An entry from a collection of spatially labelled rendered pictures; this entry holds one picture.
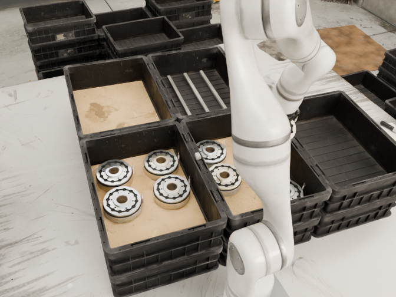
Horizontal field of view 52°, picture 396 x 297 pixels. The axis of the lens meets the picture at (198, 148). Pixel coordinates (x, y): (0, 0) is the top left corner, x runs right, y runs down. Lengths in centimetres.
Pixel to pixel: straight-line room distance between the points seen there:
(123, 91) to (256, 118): 100
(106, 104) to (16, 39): 236
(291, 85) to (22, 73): 263
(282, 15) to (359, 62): 317
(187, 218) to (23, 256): 47
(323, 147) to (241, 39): 87
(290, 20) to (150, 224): 71
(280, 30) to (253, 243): 36
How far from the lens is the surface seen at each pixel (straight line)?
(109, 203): 111
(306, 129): 145
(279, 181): 64
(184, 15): 282
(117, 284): 108
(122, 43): 255
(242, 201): 116
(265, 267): 73
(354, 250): 132
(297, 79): 90
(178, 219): 111
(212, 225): 98
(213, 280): 116
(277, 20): 54
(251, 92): 59
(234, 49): 58
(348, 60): 367
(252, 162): 62
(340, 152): 140
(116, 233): 109
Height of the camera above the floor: 172
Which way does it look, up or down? 43 degrees down
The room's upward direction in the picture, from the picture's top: 4 degrees clockwise
